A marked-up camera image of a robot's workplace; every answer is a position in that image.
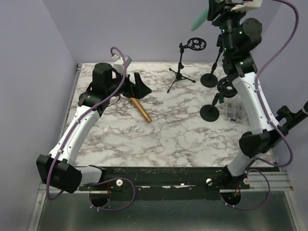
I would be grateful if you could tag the black round-base clip stand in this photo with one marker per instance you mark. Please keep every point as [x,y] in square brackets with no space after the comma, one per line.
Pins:
[209,80]

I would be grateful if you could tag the gold microphone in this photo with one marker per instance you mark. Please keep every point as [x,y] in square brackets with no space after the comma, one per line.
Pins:
[141,109]

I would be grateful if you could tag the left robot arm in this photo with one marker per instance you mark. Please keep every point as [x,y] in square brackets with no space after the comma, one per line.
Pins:
[57,168]

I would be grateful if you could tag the clear plastic screw box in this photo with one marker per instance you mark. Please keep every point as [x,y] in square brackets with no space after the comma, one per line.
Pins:
[235,110]

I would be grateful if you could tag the black microphone on right stand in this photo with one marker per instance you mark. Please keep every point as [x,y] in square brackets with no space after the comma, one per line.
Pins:
[298,117]

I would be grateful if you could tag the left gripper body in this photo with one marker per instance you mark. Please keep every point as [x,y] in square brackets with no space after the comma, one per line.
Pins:
[110,88]

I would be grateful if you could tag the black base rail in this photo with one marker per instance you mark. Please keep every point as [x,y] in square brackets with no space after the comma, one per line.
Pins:
[166,183]

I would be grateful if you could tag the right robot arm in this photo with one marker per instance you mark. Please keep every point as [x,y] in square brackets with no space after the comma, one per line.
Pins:
[238,39]

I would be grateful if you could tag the mint green microphone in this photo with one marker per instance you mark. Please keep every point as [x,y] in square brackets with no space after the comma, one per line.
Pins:
[200,20]

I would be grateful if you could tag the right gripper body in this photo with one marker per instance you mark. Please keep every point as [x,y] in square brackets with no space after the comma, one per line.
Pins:
[228,21]

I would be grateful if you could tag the green handle screwdriver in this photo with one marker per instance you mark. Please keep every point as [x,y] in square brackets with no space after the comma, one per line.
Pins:
[220,98]

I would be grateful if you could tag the black round-base shock-mount stand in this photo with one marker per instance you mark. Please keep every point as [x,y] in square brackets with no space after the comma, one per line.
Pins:
[210,112]

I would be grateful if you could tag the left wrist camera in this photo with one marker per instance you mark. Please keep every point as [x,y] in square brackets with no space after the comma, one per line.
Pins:
[118,63]

